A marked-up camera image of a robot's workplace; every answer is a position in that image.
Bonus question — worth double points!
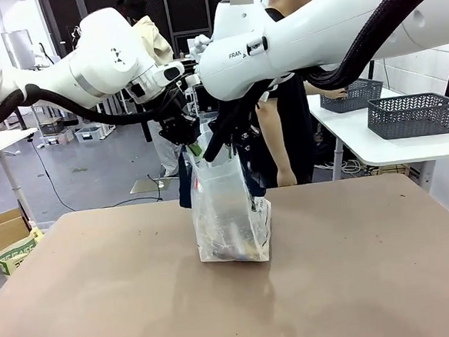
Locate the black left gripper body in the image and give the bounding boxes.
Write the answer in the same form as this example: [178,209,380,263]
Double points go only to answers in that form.
[155,85,203,147]

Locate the black floor cable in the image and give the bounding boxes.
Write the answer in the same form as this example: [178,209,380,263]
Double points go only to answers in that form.
[33,130,165,215]

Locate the right arm black cable sleeve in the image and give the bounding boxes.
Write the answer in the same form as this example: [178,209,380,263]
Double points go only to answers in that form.
[191,0,449,163]

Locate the green and white carton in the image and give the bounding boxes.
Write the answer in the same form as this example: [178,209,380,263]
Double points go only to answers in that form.
[0,227,47,278]

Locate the grey wall panel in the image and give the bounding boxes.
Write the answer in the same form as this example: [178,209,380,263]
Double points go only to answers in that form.
[1,29,37,73]

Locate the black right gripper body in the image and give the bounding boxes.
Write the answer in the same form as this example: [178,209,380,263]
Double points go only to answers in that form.
[221,96,264,152]

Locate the dark plastic storage bin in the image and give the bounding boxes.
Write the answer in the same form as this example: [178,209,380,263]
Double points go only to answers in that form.
[38,116,65,136]

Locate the person in black t-shirt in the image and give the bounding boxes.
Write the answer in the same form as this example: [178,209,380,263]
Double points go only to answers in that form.
[246,0,356,189]

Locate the person's right hand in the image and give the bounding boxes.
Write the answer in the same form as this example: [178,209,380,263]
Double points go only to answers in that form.
[276,169,298,187]

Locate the white side table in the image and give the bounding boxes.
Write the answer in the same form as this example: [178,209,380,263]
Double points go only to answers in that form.
[305,82,449,200]

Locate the person's left forearm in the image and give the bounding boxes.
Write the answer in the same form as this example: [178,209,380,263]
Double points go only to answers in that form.
[304,79,334,98]

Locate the arm black cable sleeve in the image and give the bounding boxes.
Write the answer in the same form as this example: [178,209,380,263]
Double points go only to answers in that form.
[0,73,191,135]
[191,0,449,163]

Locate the mannequin with beige jacket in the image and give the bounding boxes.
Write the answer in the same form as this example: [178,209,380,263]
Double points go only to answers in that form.
[116,0,183,180]

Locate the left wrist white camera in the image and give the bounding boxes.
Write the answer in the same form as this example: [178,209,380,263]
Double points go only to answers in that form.
[178,60,201,88]

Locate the brown cardboard box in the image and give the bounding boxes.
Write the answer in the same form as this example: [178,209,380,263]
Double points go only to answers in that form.
[0,207,33,259]

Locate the person's right forearm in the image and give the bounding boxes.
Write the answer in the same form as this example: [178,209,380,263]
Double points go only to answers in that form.
[268,132,295,174]

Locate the grey plastic lattice basket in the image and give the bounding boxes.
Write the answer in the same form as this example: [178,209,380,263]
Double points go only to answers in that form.
[365,90,449,142]
[318,75,386,115]

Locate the left arm black cable sleeve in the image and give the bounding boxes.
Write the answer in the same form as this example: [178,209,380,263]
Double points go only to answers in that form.
[0,73,191,135]

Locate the translucent shopping bag navy handles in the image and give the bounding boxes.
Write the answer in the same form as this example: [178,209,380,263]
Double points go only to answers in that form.
[175,130,275,268]

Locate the white plastic storage bin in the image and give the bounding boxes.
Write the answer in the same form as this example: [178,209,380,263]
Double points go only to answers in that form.
[74,125,106,144]

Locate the metal floor plate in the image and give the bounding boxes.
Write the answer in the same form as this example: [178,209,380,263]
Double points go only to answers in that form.
[129,175,173,195]

